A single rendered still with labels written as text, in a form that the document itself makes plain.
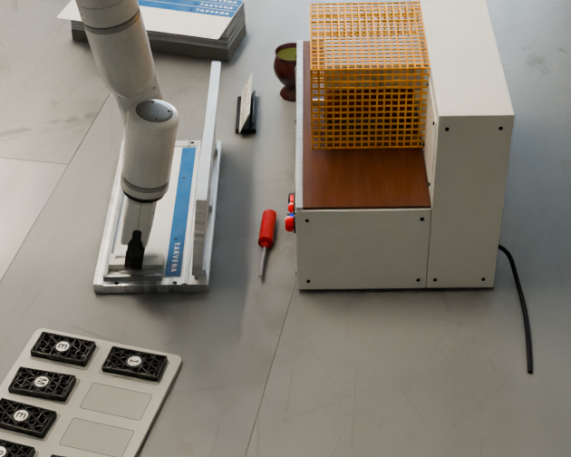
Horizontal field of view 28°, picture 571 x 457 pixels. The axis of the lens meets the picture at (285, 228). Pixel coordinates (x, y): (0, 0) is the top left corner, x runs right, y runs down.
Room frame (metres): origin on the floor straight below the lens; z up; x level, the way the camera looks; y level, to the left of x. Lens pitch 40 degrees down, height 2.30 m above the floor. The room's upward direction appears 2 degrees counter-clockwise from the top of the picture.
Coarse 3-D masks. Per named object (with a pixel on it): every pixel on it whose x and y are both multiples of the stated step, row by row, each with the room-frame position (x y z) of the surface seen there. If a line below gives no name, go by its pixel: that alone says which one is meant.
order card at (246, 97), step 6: (246, 84) 2.13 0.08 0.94; (246, 90) 2.10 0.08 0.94; (246, 96) 2.07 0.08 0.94; (246, 102) 2.04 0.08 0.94; (246, 108) 2.02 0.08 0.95; (240, 114) 2.04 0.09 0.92; (246, 114) 1.99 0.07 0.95; (240, 120) 2.02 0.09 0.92; (246, 120) 1.98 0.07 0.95; (240, 126) 1.99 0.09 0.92
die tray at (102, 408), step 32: (96, 352) 1.35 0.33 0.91; (160, 352) 1.35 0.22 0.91; (96, 384) 1.28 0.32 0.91; (128, 384) 1.27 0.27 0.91; (160, 384) 1.27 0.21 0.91; (64, 416) 1.21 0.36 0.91; (96, 416) 1.21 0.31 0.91; (128, 416) 1.21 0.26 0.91; (64, 448) 1.15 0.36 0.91; (96, 448) 1.14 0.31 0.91; (128, 448) 1.14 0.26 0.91
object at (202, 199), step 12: (216, 72) 1.90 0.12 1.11; (216, 84) 1.86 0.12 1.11; (216, 96) 1.82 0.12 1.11; (216, 108) 1.78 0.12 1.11; (216, 120) 1.85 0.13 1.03; (204, 132) 1.70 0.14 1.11; (204, 144) 1.66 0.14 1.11; (204, 156) 1.62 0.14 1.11; (204, 168) 1.59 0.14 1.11; (204, 180) 1.55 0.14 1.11; (204, 192) 1.52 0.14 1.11; (204, 204) 1.50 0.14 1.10; (204, 216) 1.50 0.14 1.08; (204, 228) 1.50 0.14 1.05; (204, 240) 1.54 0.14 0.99; (192, 264) 1.50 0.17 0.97
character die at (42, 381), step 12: (24, 372) 1.31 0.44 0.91; (36, 372) 1.30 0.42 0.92; (48, 372) 1.30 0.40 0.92; (12, 384) 1.28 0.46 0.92; (24, 384) 1.28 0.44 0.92; (36, 384) 1.27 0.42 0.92; (48, 384) 1.27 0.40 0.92; (60, 384) 1.27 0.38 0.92; (72, 384) 1.27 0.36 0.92; (36, 396) 1.25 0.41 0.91; (48, 396) 1.25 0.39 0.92; (60, 396) 1.24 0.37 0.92
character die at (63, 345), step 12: (48, 336) 1.39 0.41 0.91; (60, 336) 1.38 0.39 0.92; (36, 348) 1.36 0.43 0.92; (48, 348) 1.36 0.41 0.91; (60, 348) 1.35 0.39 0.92; (72, 348) 1.36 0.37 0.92; (84, 348) 1.35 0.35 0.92; (60, 360) 1.33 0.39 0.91; (72, 360) 1.32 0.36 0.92; (84, 360) 1.32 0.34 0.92
